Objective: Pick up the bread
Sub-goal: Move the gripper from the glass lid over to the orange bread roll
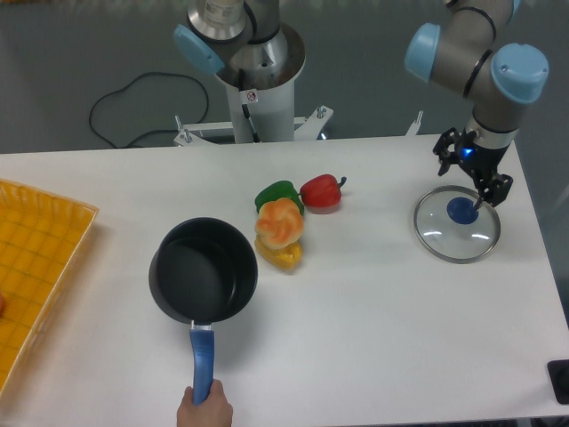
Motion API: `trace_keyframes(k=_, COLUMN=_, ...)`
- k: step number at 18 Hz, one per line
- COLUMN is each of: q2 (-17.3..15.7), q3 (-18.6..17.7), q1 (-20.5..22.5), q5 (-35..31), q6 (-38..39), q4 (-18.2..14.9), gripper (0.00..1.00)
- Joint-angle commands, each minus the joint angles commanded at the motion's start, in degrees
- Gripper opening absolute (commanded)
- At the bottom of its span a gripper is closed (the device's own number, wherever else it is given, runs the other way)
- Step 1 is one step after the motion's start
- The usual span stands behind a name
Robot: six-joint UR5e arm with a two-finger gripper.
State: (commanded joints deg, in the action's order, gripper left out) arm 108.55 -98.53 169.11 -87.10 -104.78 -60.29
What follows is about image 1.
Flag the black device at table edge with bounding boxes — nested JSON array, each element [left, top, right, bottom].
[[547, 359, 569, 405]]

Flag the yellow bell pepper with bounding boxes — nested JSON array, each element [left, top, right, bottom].
[[254, 236, 302, 270]]

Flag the red bell pepper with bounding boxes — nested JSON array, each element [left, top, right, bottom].
[[300, 174, 347, 208]]

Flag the black saucepan blue handle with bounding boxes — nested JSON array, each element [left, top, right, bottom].
[[148, 217, 258, 406]]

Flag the black floor cable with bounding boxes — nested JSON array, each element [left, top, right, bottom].
[[88, 71, 210, 149]]

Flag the person's hand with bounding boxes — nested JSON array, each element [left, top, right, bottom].
[[176, 379, 234, 427]]

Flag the green bell pepper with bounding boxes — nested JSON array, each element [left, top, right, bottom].
[[254, 180, 305, 215]]

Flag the orange white bread roll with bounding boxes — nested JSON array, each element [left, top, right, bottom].
[[254, 197, 304, 250]]

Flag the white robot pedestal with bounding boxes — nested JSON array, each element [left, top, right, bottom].
[[173, 24, 333, 143]]

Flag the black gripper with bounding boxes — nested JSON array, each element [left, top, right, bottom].
[[433, 128, 513, 210]]

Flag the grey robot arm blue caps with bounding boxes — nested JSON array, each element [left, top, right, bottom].
[[172, 1, 549, 206]]

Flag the glass lid blue knob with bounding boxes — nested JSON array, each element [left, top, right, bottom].
[[413, 185, 501, 264]]

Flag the yellow plastic basket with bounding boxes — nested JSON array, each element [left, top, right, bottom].
[[1, 179, 99, 392]]

